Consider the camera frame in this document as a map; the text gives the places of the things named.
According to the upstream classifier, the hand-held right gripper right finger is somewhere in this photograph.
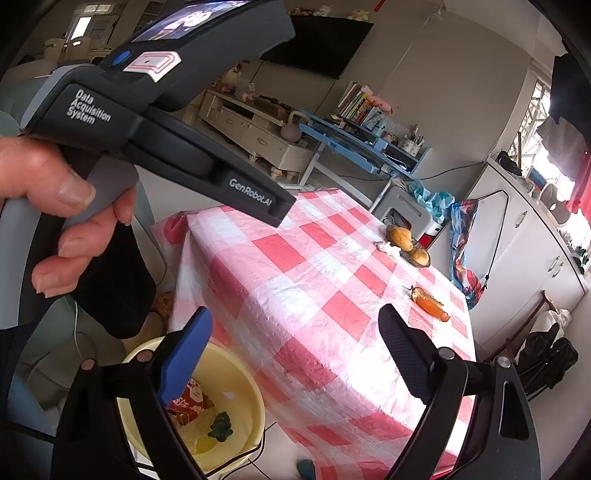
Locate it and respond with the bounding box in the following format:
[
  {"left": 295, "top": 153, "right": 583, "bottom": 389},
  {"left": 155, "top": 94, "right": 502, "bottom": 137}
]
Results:
[{"left": 378, "top": 304, "right": 542, "bottom": 480}]

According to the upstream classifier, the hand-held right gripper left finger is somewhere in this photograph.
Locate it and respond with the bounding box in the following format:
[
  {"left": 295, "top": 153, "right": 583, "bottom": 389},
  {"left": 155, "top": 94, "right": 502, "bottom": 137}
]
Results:
[{"left": 51, "top": 305, "right": 214, "bottom": 480}]

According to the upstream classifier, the red snack wrapper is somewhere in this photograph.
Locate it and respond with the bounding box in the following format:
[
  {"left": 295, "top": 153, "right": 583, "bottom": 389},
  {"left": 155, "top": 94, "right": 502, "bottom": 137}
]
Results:
[{"left": 165, "top": 378, "right": 215, "bottom": 418}]

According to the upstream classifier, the green plush toy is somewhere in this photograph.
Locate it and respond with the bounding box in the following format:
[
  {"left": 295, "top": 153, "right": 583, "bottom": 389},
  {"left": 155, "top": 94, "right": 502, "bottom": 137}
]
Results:
[{"left": 207, "top": 411, "right": 234, "bottom": 441}]

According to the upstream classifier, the yellow plastic basin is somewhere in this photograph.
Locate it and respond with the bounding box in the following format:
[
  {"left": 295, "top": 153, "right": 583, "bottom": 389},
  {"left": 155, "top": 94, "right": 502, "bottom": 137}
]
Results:
[{"left": 115, "top": 336, "right": 267, "bottom": 474}]

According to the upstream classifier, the person's left hand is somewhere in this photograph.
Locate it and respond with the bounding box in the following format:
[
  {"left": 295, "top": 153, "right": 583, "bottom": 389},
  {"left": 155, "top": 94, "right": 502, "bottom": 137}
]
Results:
[{"left": 0, "top": 136, "right": 138, "bottom": 298}]

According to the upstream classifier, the yellow patterned slipper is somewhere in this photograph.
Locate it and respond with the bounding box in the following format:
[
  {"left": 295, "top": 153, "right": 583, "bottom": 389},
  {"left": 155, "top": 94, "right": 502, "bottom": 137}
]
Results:
[{"left": 150, "top": 291, "right": 175, "bottom": 324}]

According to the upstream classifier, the small orange peel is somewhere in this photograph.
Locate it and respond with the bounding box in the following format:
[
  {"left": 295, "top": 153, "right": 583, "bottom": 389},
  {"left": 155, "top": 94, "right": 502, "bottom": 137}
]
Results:
[{"left": 409, "top": 285, "right": 451, "bottom": 322}]

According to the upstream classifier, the fruit plate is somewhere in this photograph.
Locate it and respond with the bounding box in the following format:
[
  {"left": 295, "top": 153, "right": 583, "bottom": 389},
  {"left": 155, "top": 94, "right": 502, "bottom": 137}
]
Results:
[{"left": 385, "top": 226, "right": 432, "bottom": 268}]

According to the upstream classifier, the cream television cabinet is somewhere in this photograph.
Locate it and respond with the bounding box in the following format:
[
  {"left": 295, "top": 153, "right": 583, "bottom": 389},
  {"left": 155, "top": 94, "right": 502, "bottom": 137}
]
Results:
[{"left": 196, "top": 88, "right": 319, "bottom": 178}]

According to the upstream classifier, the beige dining chair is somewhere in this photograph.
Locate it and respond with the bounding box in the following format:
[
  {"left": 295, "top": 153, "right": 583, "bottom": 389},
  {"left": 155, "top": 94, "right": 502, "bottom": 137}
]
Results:
[{"left": 42, "top": 38, "right": 70, "bottom": 65}]

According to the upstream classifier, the colourful printed cloth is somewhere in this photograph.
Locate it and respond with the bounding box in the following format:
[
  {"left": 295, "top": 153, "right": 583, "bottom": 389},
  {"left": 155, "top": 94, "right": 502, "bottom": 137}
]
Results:
[{"left": 448, "top": 200, "right": 490, "bottom": 310}]

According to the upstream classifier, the wooden chair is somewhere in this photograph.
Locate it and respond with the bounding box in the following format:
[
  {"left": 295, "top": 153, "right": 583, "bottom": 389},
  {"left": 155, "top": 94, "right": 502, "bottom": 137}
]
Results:
[{"left": 501, "top": 290, "right": 559, "bottom": 370}]

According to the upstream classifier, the pink checked tablecloth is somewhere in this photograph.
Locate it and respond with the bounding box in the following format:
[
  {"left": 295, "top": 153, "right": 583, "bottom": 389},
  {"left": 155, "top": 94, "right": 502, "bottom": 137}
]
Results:
[{"left": 152, "top": 187, "right": 477, "bottom": 480}]

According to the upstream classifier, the black garment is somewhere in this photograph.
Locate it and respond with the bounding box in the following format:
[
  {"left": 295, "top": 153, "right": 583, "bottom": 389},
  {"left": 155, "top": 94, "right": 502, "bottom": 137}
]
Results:
[{"left": 517, "top": 325, "right": 580, "bottom": 400}]

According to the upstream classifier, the pink kettlebell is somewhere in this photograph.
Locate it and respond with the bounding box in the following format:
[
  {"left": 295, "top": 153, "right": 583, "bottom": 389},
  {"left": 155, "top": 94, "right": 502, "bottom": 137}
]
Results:
[{"left": 281, "top": 111, "right": 303, "bottom": 144}]

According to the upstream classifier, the white bag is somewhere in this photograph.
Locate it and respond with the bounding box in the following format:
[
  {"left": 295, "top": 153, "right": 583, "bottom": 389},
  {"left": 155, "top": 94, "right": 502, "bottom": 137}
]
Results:
[{"left": 536, "top": 308, "right": 573, "bottom": 333}]

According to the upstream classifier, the white cabinet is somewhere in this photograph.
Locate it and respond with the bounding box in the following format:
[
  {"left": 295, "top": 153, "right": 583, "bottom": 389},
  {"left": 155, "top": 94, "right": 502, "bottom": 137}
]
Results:
[{"left": 455, "top": 154, "right": 589, "bottom": 356}]

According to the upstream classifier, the light blue cloth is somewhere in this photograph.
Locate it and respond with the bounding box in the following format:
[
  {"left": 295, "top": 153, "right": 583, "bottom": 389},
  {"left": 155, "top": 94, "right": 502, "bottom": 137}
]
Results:
[{"left": 409, "top": 178, "right": 455, "bottom": 222}]

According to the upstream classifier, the row of books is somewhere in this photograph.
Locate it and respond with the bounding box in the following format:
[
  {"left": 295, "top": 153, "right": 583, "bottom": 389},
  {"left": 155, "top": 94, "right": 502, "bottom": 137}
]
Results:
[{"left": 336, "top": 82, "right": 375, "bottom": 123}]

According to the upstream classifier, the blue study desk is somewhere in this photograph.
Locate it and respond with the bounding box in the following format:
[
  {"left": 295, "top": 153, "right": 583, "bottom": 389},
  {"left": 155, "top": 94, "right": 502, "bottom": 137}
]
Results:
[{"left": 277, "top": 110, "right": 432, "bottom": 208}]

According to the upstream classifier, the pen holder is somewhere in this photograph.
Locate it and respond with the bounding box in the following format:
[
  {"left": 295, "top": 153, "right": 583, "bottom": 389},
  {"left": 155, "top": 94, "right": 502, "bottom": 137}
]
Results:
[{"left": 401, "top": 124, "right": 426, "bottom": 155}]

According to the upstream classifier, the pink plush toy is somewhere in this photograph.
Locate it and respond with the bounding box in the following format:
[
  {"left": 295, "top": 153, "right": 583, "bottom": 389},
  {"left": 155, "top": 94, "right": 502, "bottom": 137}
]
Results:
[{"left": 369, "top": 95, "right": 400, "bottom": 115}]

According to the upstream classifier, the red hanging garment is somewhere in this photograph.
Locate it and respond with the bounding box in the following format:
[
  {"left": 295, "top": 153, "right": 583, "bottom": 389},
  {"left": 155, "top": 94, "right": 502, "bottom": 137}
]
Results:
[{"left": 566, "top": 152, "right": 591, "bottom": 215}]

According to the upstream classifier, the dark hanging garment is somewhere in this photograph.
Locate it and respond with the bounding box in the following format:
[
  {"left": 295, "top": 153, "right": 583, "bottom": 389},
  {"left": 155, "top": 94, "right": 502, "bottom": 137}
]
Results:
[{"left": 538, "top": 53, "right": 591, "bottom": 183}]

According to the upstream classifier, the black floor cable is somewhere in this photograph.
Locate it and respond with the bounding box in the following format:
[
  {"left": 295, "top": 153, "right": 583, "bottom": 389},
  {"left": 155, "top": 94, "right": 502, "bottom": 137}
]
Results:
[{"left": 217, "top": 415, "right": 282, "bottom": 480}]

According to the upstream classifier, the thin white cable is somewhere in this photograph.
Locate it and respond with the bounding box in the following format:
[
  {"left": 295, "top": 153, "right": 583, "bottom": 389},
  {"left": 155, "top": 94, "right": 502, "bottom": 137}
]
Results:
[{"left": 69, "top": 295, "right": 93, "bottom": 365}]

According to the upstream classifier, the black cord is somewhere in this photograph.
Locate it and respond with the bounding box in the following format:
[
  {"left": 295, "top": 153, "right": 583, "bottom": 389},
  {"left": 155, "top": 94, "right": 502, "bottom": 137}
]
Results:
[{"left": 478, "top": 187, "right": 511, "bottom": 291}]

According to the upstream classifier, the black wall television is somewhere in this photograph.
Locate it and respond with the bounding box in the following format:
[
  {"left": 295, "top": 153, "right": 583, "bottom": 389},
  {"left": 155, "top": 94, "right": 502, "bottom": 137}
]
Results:
[{"left": 259, "top": 14, "right": 375, "bottom": 80}]

